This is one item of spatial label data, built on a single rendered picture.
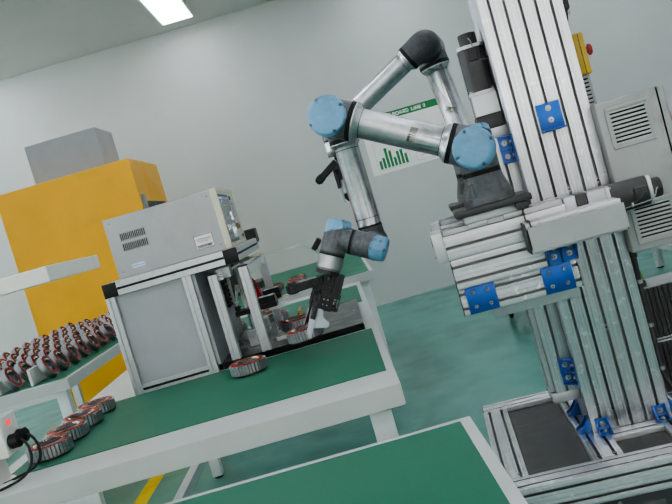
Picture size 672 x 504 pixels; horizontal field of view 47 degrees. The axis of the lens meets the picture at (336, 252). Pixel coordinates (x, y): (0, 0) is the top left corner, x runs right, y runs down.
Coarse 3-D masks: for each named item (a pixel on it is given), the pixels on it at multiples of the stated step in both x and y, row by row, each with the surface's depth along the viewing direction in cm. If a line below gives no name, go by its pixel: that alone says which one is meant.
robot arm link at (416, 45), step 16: (416, 32) 278; (432, 32) 278; (400, 48) 277; (416, 48) 273; (432, 48) 276; (400, 64) 276; (416, 64) 276; (384, 80) 278; (400, 80) 281; (368, 96) 281
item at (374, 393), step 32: (384, 352) 202; (128, 384) 271; (352, 384) 177; (384, 384) 169; (256, 416) 173; (288, 416) 167; (320, 416) 167; (352, 416) 167; (128, 448) 178; (160, 448) 170; (192, 448) 167; (224, 448) 167; (32, 480) 174; (64, 480) 167; (96, 480) 167; (128, 480) 167
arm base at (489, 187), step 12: (492, 168) 224; (468, 180) 226; (480, 180) 224; (492, 180) 223; (504, 180) 225; (468, 192) 226; (480, 192) 223; (492, 192) 222; (504, 192) 223; (468, 204) 226; (480, 204) 223
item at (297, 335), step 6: (306, 324) 229; (294, 330) 228; (300, 330) 222; (306, 330) 221; (318, 330) 222; (288, 336) 223; (294, 336) 221; (300, 336) 221; (306, 336) 221; (312, 336) 221; (294, 342) 222; (300, 342) 222
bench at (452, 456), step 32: (384, 448) 127; (416, 448) 123; (448, 448) 118; (480, 448) 115; (256, 480) 129; (288, 480) 125; (320, 480) 121; (352, 480) 117; (384, 480) 113; (416, 480) 110; (448, 480) 106; (480, 480) 103; (512, 480) 101
